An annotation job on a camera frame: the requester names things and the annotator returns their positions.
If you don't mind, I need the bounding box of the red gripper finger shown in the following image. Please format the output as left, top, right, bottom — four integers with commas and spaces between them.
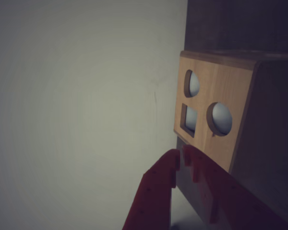
182, 144, 288, 230
121, 148, 181, 230

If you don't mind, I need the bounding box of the wooden shape sorter box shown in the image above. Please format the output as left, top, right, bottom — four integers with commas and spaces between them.
173, 49, 288, 218

